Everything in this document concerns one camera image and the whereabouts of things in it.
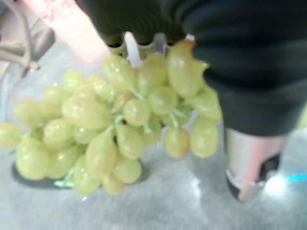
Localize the green grape bunch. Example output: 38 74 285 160
0 39 223 197

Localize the beige chair frame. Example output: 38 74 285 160
0 0 56 78

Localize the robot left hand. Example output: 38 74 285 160
76 0 307 204

